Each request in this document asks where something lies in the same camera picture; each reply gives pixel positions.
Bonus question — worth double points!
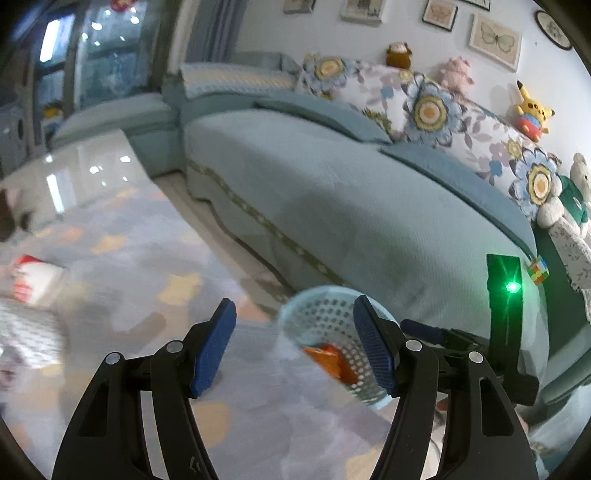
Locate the rubiks cube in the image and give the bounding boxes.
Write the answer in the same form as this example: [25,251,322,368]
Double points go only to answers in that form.
[527,256,550,285]

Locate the floral cushion far end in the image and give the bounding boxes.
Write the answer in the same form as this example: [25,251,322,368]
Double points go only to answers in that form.
[488,137,558,222]

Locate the teal sofa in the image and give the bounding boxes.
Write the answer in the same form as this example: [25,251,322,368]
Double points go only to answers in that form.
[161,63,590,404]

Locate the yellow pikachu plush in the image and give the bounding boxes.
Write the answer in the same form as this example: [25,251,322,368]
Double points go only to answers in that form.
[515,81,556,143]

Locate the blue grey curtain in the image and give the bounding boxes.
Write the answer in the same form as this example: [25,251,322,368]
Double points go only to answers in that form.
[184,0,247,63]

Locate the white teddy bear green shirt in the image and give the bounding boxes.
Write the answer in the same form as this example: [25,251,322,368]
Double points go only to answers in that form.
[537,153,590,238]

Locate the teal ottoman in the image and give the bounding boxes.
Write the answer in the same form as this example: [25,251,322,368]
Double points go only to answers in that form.
[49,93,176,150]

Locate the brown monkey plush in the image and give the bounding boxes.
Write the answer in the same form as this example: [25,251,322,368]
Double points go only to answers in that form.
[386,42,413,70]

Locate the floral cushion near corner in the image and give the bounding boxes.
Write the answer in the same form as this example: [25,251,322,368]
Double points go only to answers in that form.
[294,55,424,141]

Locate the orange plastic bag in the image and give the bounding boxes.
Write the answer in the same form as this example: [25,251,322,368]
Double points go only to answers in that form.
[303,344,359,385]

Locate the small framed picture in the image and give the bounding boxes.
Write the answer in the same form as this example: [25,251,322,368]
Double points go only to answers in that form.
[422,0,459,32]

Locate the red white panda paper cup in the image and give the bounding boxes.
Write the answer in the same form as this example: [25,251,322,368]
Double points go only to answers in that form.
[12,255,67,309]

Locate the patterned grey tablecloth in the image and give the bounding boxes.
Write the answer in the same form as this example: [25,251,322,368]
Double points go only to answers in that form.
[1,183,389,479]

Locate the floral cushion middle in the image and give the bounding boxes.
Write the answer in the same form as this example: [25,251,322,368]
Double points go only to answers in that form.
[402,73,511,183]

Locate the pink pig plush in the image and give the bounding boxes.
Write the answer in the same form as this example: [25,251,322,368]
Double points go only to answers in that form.
[440,57,475,96]

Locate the butterfly framed picture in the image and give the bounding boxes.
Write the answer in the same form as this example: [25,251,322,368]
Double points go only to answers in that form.
[468,13,522,72]

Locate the white newspaper canvas picture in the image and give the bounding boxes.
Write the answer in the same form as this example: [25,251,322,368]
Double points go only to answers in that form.
[341,0,387,26]

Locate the large white milk carton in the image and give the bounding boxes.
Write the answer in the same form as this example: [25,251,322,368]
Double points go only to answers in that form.
[1,297,66,369]

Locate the light blue trash basket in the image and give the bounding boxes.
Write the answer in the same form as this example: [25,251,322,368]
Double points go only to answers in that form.
[277,285,392,410]

